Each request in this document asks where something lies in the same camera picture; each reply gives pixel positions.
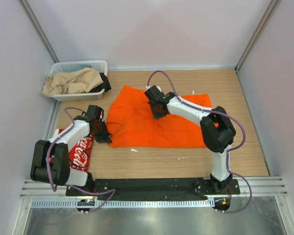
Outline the orange t shirt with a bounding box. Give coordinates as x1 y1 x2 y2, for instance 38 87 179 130
106 85 205 148

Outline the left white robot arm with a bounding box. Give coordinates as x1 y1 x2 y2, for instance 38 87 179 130
30 116 111 196

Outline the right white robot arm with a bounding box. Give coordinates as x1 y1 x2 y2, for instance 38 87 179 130
145 90 236 194

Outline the red coca cola t shirt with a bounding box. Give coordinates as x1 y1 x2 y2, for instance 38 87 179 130
54 128 96 172

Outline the black t shirt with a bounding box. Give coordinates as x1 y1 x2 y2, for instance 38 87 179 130
90 73 111 93

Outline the beige t shirt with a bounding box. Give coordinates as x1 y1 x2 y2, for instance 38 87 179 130
42 68 103 96

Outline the white plastic basket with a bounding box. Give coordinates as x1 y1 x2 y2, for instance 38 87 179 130
49 60 108 102

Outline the light blue cloth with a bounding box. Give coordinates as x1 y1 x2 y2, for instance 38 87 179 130
64 65 92 72

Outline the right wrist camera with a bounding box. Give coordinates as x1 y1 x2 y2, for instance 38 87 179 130
144 85 165 102

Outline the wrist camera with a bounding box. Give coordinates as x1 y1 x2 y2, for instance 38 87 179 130
144 85 165 102
85 105 104 120

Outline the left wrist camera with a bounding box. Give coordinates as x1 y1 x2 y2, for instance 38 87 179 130
85 105 104 120

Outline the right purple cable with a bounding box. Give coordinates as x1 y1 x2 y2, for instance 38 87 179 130
147 70 253 214

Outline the white slotted cable duct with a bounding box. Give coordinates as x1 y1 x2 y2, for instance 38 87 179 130
31 198 215 209

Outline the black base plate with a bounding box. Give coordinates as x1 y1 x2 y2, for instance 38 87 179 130
65 177 241 202

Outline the aluminium frame rail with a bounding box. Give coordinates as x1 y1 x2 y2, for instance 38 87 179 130
20 176 288 199

